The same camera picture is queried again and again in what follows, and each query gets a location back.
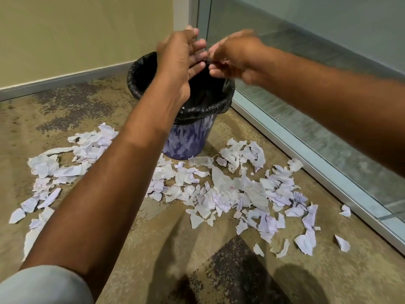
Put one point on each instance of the person's right hand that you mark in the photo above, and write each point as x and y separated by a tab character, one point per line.
243	53

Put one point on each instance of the person's left hand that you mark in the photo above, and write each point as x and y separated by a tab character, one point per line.
172	60

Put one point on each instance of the person's right fingers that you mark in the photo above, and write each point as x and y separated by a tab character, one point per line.
218	71

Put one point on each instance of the person's left fingers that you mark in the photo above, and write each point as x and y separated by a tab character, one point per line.
197	44

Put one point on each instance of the person's left forearm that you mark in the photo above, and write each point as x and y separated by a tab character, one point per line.
110	174

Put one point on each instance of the person's right forearm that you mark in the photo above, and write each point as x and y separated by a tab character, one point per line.
332	91

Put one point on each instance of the black plastic bin liner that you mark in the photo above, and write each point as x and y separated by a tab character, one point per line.
204	91

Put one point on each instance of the purple patterned waste bin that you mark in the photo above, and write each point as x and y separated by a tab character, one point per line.
189	139

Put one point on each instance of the frosted glass partition panel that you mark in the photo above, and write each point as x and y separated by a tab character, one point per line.
316	28

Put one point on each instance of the pile of torn paper scraps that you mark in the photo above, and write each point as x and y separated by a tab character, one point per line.
227	186

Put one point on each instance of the grey skirting board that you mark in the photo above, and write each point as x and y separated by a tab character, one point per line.
47	83

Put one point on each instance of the white shirt sleeve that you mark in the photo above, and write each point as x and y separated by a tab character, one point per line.
41	286

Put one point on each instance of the aluminium partition frame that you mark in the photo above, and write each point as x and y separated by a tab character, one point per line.
332	183

